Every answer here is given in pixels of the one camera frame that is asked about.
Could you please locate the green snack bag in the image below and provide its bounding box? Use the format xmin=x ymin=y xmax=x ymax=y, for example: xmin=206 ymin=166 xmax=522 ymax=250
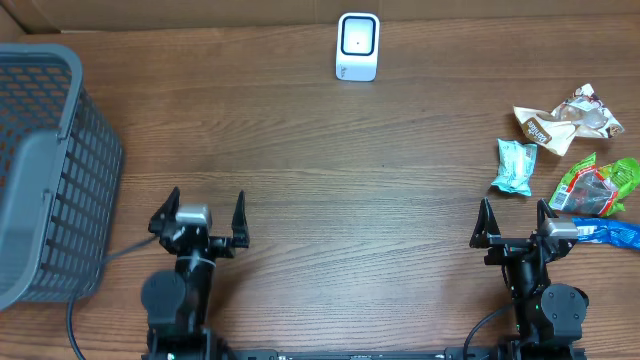
xmin=549 ymin=153 xmax=639 ymax=217

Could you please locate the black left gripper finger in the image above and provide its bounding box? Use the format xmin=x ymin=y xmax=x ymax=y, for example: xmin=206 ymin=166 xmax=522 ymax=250
xmin=148 ymin=187 xmax=180 ymax=234
xmin=231 ymin=191 xmax=250 ymax=248

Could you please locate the blue Oreo cookie pack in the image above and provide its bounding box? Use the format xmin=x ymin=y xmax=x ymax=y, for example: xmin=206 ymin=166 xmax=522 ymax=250
xmin=572 ymin=217 xmax=639 ymax=250

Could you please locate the grey plastic basket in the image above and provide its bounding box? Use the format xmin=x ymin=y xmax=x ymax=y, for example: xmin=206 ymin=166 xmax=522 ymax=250
xmin=1 ymin=43 xmax=125 ymax=308

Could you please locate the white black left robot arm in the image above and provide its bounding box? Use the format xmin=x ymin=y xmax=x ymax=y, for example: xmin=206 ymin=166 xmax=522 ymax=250
xmin=141 ymin=188 xmax=250 ymax=360

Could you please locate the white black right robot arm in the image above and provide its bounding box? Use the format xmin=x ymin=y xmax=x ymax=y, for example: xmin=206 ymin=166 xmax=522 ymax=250
xmin=461 ymin=198 xmax=589 ymax=360

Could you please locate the beige brown snack bag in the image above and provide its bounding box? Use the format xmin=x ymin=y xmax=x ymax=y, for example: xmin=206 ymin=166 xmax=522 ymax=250
xmin=513 ymin=83 xmax=624 ymax=156

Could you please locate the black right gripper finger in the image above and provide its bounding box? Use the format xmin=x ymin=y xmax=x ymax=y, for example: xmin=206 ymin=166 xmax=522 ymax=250
xmin=469 ymin=197 xmax=501 ymax=248
xmin=536 ymin=199 xmax=558 ymax=233

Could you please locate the mint green wipes pack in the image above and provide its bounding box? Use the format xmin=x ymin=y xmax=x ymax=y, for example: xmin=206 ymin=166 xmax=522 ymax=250
xmin=491 ymin=139 xmax=538 ymax=196

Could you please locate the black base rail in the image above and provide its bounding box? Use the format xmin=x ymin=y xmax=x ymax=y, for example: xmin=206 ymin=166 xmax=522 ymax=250
xmin=140 ymin=347 xmax=588 ymax=360

